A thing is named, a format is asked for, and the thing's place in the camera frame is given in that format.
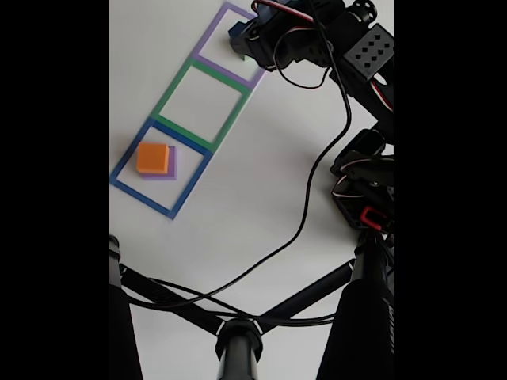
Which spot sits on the small blue cube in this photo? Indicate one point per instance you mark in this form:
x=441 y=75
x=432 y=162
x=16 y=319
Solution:
x=237 y=28

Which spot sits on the purple block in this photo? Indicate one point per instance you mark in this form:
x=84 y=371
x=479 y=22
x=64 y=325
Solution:
x=173 y=170

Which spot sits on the orange block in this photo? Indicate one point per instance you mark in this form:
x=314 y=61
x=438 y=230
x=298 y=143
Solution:
x=152 y=157

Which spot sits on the red clamp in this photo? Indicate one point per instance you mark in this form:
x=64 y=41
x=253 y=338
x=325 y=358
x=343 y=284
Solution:
x=372 y=217

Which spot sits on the black tripod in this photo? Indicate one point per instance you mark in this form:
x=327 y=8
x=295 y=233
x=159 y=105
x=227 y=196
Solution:
x=237 y=348

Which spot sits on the dark gripper camera box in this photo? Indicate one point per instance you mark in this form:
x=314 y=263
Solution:
x=277 y=8

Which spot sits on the purple square frame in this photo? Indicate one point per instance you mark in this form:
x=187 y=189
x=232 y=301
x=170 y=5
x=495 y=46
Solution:
x=222 y=70

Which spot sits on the green square frame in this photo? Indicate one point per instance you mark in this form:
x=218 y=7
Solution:
x=173 y=89

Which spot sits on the blue square frame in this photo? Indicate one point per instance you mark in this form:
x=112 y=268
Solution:
x=142 y=199

